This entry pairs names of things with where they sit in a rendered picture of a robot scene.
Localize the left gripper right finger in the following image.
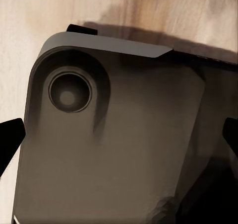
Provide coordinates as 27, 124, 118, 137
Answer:
222, 118, 238, 158

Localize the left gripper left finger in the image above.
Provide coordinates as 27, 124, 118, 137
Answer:
0, 118, 26, 177

